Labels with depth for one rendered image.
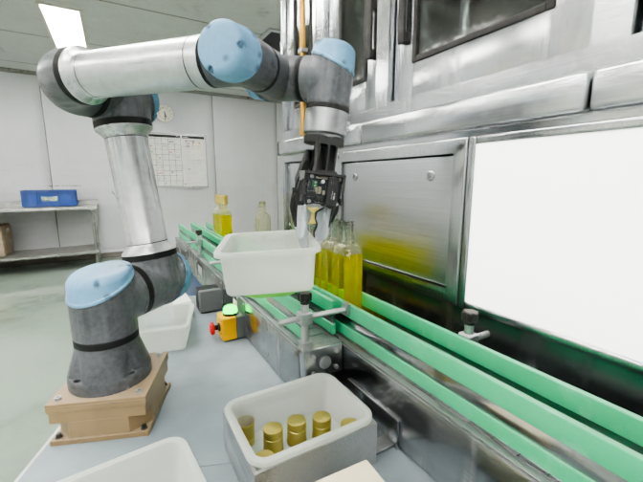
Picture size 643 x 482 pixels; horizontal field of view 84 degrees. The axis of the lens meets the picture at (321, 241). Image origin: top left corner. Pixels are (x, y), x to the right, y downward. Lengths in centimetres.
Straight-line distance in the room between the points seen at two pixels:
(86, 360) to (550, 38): 99
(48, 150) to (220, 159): 249
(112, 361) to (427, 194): 72
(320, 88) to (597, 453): 60
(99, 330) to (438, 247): 69
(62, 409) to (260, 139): 651
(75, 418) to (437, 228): 80
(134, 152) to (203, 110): 600
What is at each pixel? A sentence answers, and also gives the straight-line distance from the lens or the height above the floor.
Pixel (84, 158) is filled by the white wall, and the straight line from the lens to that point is 662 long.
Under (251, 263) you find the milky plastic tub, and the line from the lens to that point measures 57.
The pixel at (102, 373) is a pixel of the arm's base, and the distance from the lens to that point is 83.
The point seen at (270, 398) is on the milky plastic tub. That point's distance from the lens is 75.
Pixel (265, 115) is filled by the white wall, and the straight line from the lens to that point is 719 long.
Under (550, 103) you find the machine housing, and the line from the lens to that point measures 69.
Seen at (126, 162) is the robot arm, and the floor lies 128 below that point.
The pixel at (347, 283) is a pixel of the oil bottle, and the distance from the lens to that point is 84.
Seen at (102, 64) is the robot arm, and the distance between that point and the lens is 72.
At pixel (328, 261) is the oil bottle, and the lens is 88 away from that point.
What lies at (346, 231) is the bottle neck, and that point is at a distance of 83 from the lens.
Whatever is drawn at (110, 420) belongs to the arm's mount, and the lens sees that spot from 85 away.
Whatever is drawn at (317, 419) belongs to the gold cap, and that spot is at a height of 81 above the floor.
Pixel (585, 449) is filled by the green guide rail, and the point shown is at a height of 94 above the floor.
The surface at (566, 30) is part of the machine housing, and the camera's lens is 76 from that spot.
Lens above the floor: 124
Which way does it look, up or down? 10 degrees down
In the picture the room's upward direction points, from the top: straight up
